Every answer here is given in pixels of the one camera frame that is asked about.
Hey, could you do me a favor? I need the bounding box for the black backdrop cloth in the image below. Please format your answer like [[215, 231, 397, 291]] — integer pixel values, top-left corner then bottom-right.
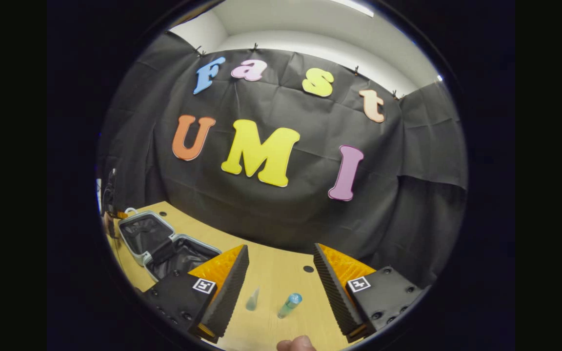
[[97, 32, 468, 288]]

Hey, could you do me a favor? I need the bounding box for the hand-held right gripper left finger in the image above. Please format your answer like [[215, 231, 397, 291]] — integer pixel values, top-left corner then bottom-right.
[[143, 244, 251, 344]]

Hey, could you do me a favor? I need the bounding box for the light blue suitcase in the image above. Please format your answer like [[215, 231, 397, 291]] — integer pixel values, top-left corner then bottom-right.
[[117, 208, 223, 283]]

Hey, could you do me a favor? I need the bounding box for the blue capped clear bottle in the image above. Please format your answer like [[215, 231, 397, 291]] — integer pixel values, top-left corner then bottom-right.
[[277, 292, 303, 320]]

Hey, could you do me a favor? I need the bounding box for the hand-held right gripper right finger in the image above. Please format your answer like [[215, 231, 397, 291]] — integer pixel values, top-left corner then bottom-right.
[[313, 243, 431, 343]]

